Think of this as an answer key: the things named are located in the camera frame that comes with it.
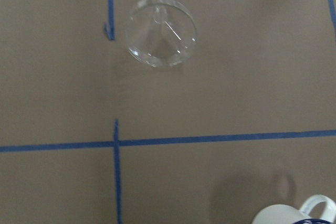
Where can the clear glass funnel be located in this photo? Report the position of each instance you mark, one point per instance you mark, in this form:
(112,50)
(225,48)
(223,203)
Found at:
(160,33)

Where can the brown paper table cover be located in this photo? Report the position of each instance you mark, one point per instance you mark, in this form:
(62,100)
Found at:
(91,135)

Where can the white enamel mug blue rim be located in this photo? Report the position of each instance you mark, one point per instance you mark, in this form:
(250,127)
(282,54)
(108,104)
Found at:
(287,214)

